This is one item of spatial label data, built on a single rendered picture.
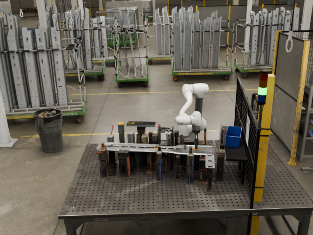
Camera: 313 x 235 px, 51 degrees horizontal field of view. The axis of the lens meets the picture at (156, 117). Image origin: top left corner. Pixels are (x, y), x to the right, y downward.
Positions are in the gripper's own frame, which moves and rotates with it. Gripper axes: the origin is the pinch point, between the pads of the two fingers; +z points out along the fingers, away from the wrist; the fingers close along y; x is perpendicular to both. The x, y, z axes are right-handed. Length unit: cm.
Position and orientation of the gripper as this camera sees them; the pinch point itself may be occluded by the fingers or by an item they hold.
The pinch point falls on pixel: (196, 145)
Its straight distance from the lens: 383.5
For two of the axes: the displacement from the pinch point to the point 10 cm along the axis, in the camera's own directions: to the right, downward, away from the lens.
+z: 0.3, 9.3, 3.6
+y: -1.3, 3.6, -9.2
